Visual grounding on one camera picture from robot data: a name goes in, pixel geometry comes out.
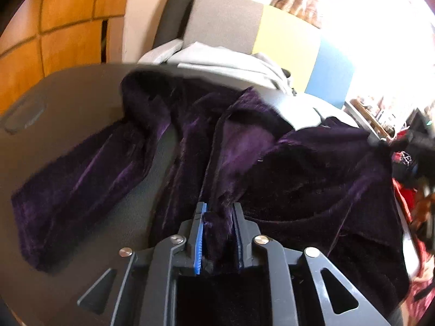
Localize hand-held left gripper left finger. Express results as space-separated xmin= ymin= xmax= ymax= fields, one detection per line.
xmin=77 ymin=202 xmax=208 ymax=326

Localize red cloth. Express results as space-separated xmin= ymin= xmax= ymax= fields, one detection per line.
xmin=391 ymin=126 xmax=435 ymax=313

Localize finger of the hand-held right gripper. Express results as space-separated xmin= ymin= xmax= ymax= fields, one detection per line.
xmin=367 ymin=131 xmax=410 ymax=153

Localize black rolled mat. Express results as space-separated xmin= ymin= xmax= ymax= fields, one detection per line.
xmin=151 ymin=0 xmax=204 ymax=50

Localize grey yellow blue armchair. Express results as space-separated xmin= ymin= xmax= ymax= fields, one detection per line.
xmin=138 ymin=0 xmax=356 ymax=109

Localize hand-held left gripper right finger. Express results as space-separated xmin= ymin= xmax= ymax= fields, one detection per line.
xmin=233 ymin=202 xmax=391 ymax=326

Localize dark purple velvet garment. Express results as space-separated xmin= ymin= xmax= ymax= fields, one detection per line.
xmin=10 ymin=73 xmax=412 ymax=326

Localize wooden wardrobe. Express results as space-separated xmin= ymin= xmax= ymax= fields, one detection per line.
xmin=0 ymin=0 xmax=131 ymax=116

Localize grey garment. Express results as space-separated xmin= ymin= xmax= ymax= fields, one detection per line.
xmin=166 ymin=41 xmax=296 ymax=96

